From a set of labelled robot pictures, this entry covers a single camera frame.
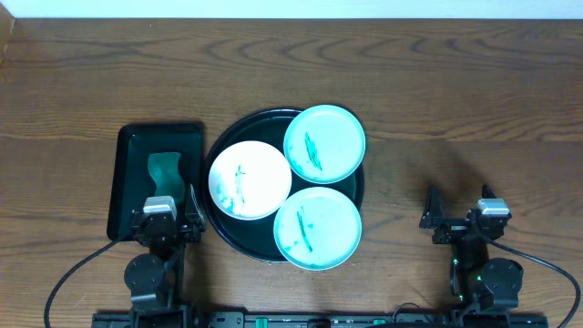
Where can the green sponge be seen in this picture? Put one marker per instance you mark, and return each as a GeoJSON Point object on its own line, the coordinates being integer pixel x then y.
{"type": "Point", "coordinates": [163, 168]}

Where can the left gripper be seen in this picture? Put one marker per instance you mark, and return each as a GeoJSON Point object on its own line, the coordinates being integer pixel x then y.
{"type": "Point", "coordinates": [166, 226]}

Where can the green plate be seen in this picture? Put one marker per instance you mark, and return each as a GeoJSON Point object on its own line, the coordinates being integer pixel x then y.
{"type": "Point", "coordinates": [317, 228]}
{"type": "Point", "coordinates": [324, 144]}

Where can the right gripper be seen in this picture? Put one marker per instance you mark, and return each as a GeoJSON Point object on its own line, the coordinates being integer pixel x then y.
{"type": "Point", "coordinates": [434, 213]}

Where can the rectangular black tray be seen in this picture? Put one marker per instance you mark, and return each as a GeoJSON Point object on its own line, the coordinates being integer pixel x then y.
{"type": "Point", "coordinates": [132, 184]}

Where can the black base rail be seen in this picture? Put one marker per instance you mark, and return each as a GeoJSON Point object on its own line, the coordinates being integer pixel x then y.
{"type": "Point", "coordinates": [270, 320]}

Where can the round black tray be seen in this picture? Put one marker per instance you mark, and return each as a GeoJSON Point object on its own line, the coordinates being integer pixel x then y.
{"type": "Point", "coordinates": [253, 238]}

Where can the white plate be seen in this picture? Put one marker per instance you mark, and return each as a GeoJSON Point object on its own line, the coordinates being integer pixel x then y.
{"type": "Point", "coordinates": [249, 180]}

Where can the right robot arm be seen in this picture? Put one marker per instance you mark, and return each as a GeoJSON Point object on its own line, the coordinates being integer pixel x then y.
{"type": "Point", "coordinates": [487, 287]}

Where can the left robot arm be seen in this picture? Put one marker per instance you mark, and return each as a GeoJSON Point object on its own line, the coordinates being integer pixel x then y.
{"type": "Point", "coordinates": [155, 279]}

